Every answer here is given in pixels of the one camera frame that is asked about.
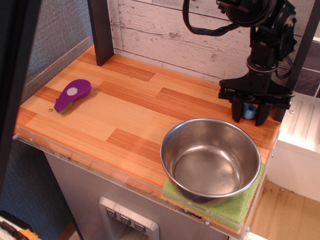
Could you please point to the dark right post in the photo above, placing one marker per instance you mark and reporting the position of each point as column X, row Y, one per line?
column 303, row 50

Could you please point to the stainless steel bowl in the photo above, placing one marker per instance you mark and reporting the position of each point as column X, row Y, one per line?
column 208, row 159

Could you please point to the white toy sink unit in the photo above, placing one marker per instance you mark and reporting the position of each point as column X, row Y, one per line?
column 295, row 162

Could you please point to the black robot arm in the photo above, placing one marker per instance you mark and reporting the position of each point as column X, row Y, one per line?
column 271, row 24

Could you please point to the purple toy eggplant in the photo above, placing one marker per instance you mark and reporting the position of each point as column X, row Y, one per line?
column 75, row 90

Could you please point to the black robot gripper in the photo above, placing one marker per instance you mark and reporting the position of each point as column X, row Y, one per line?
column 256, row 87

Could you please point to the grey toy fridge cabinet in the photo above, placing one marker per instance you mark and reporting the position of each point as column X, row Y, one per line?
column 104, row 210

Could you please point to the green cloth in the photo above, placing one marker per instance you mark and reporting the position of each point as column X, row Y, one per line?
column 230, row 211

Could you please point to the clear acrylic guard rail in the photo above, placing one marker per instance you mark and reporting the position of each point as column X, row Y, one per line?
column 133, row 164

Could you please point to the blue spoon with grey bowl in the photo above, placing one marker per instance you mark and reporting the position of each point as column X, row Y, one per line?
column 249, row 111

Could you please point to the orange object bottom left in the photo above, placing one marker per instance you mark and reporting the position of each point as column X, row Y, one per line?
column 26, row 234

